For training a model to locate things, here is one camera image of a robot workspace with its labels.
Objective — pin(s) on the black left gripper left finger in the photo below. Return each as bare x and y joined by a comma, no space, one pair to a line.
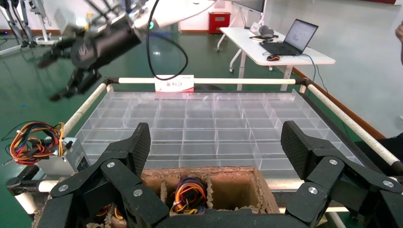
126,176

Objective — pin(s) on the black notebook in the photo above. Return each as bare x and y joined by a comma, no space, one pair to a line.
261,38

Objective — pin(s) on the small white box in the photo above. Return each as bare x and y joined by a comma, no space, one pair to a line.
254,27

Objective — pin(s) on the brown cardboard divider box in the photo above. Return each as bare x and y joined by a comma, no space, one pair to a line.
195,173

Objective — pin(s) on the person's dark clothing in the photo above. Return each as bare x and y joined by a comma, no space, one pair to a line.
390,148

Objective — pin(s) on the black laptop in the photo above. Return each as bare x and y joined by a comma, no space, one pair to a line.
302,34

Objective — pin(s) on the dark monitor screen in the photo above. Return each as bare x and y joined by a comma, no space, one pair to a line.
248,4

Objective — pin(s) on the person's bare hand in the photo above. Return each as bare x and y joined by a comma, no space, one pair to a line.
400,31

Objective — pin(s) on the grey round pouch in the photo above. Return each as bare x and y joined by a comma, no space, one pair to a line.
266,31

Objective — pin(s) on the black orange mouse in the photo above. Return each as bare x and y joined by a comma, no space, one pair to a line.
273,58

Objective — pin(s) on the white label card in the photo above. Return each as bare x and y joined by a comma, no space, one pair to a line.
174,83

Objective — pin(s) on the cart frame with white tubes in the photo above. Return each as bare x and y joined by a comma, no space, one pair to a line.
346,121

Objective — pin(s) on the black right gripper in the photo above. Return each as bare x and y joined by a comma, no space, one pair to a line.
104,45

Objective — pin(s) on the red cabinet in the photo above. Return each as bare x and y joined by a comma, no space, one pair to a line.
218,22

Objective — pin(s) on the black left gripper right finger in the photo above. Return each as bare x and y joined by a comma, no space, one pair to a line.
318,170

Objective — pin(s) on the white desk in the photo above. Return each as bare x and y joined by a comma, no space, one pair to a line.
248,44

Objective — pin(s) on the clear acrylic divider tray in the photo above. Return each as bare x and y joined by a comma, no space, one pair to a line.
201,126

